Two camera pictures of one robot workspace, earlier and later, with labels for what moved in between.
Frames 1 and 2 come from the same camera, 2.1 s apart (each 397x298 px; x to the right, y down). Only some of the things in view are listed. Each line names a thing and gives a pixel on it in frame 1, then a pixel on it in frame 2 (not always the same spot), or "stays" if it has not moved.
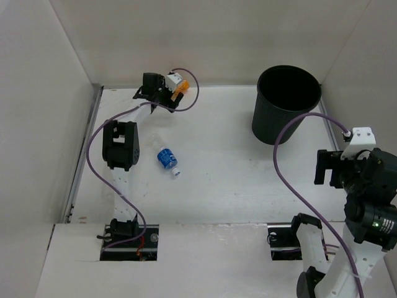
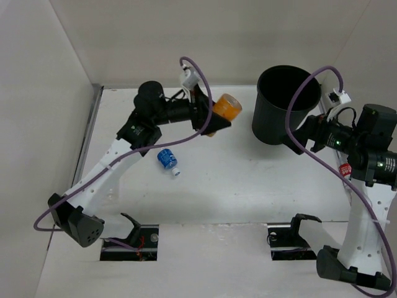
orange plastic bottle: [182, 87] to [228, 106]
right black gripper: [331, 159] to [314, 128]
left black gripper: [167, 99] to [200, 110]
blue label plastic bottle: [165, 156] stays
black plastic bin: [283, 93] stays
